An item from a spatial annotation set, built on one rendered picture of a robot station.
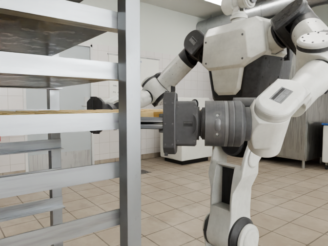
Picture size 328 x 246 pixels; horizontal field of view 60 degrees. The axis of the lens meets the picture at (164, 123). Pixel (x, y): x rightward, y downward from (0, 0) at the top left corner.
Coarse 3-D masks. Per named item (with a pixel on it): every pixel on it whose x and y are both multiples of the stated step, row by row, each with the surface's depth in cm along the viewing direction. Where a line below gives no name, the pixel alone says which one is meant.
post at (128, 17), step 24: (120, 0) 50; (120, 24) 50; (120, 48) 50; (120, 72) 51; (120, 96) 51; (120, 120) 51; (120, 144) 52; (120, 168) 52; (120, 192) 52; (120, 216) 53; (120, 240) 53
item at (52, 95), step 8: (48, 96) 86; (56, 96) 86; (48, 104) 86; (56, 104) 86; (48, 136) 87; (56, 136) 87; (48, 152) 88; (56, 152) 87; (56, 160) 87; (56, 192) 88; (56, 216) 88; (56, 224) 88
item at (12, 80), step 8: (0, 80) 56; (8, 80) 56; (16, 80) 56; (24, 80) 56; (32, 80) 56; (40, 80) 56; (48, 80) 56; (56, 80) 56; (64, 80) 56; (72, 80) 56; (80, 80) 56; (88, 80) 56; (96, 80) 56
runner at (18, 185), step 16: (16, 176) 42; (32, 176) 43; (48, 176) 45; (64, 176) 46; (80, 176) 48; (96, 176) 50; (112, 176) 52; (0, 192) 41; (16, 192) 42; (32, 192) 44
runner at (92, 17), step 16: (0, 0) 40; (16, 0) 41; (32, 0) 42; (48, 0) 43; (64, 0) 45; (32, 16) 44; (48, 16) 44; (64, 16) 45; (80, 16) 47; (96, 16) 48; (112, 16) 50; (112, 32) 53
